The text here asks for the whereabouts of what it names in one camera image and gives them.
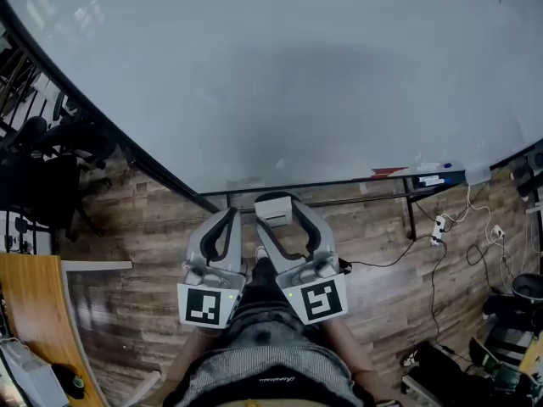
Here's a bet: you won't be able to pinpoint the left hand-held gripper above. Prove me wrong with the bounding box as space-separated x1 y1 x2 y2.
176 207 249 329

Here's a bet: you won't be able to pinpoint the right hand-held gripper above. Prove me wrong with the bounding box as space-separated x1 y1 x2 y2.
255 192 350 326

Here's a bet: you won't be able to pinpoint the white whiteboard eraser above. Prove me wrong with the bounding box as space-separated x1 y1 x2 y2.
253 195 294 229

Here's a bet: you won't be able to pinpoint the large white whiteboard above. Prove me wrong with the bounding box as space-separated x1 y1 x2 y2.
0 0 543 195

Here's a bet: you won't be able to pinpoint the person's right forearm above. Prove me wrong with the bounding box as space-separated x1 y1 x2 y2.
320 315 377 383

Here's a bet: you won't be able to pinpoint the person's left forearm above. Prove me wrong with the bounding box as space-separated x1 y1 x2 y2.
163 325 224 398

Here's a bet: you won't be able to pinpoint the whiteboard marker pens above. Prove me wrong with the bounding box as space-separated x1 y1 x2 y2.
416 175 453 188

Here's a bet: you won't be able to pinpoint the person's dark trouser leg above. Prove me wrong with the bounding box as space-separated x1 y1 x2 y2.
244 255 286 313

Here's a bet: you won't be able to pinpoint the person's grey shirt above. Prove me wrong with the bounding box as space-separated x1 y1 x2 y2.
163 307 378 407

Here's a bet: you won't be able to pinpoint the white flat board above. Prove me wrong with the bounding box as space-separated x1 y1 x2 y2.
60 259 134 271

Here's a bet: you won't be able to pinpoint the white power strip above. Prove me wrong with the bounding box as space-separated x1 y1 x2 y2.
428 214 447 246

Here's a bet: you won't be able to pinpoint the black office chair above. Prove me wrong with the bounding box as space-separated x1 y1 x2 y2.
0 114 118 243

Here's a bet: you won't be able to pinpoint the wooden desk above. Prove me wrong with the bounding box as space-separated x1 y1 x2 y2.
0 252 105 407

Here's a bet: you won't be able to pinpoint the black bag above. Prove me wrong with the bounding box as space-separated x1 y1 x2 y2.
400 340 483 407

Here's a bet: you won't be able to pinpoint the white desktop device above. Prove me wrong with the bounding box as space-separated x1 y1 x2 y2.
0 336 71 407

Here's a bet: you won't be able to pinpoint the black round bin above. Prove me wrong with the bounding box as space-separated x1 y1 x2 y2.
510 272 543 305

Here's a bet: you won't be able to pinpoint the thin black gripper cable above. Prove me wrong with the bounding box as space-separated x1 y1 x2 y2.
338 233 434 270

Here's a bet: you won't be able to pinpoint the black power cable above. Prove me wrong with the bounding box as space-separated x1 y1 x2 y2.
428 237 474 364

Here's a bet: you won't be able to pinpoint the white power cable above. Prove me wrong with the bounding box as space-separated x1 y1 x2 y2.
443 182 508 248

